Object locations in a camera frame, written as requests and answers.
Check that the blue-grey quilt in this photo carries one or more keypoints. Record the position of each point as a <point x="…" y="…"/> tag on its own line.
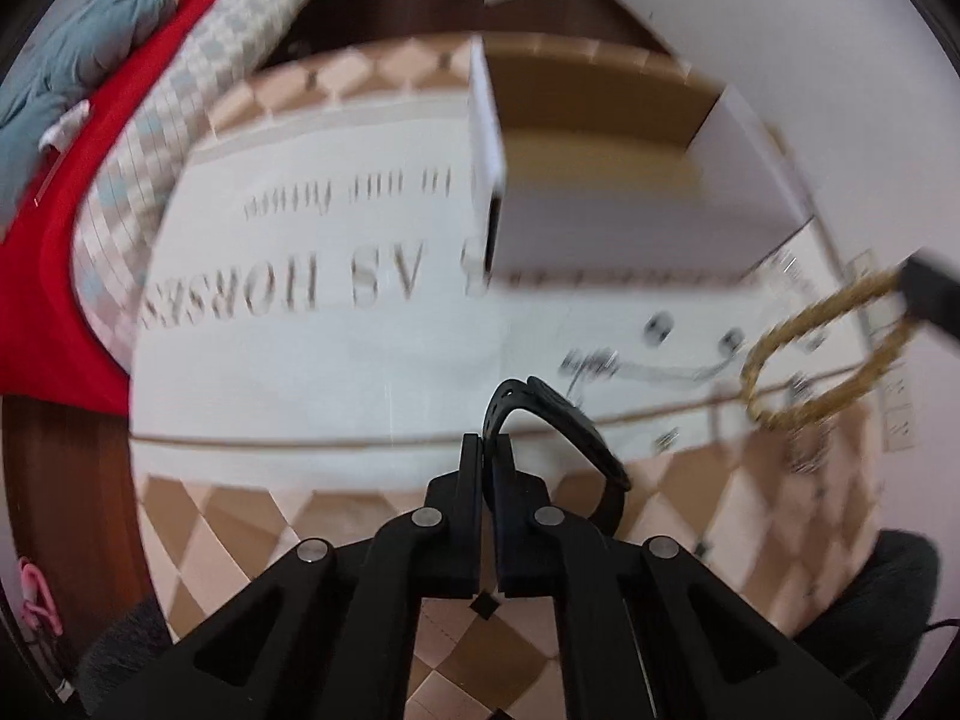
<point x="76" y="57"/>

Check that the bed with checkered mattress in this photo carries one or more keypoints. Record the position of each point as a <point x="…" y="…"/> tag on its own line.
<point x="121" y="212"/>

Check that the red bed sheet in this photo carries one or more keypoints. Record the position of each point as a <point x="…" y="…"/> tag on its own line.
<point x="49" y="352"/>

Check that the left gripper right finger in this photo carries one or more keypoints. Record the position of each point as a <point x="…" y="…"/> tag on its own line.
<point x="647" y="630"/>

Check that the brown diamond pattern table cover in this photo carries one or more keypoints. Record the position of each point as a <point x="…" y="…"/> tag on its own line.
<point x="788" y="542"/>

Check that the white cardboard jewelry box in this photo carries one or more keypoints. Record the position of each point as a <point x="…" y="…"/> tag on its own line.
<point x="612" y="163"/>

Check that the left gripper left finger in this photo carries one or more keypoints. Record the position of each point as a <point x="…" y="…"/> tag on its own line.
<point x="326" y="632"/>

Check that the white wall socket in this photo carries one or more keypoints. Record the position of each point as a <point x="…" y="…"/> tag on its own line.
<point x="896" y="403"/>

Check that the dark grey chair cushion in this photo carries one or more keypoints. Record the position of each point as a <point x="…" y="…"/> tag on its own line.
<point x="869" y="637"/>

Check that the pink hanger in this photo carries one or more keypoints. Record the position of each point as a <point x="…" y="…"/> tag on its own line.
<point x="38" y="609"/>

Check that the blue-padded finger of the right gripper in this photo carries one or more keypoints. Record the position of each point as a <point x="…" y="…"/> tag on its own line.
<point x="931" y="293"/>

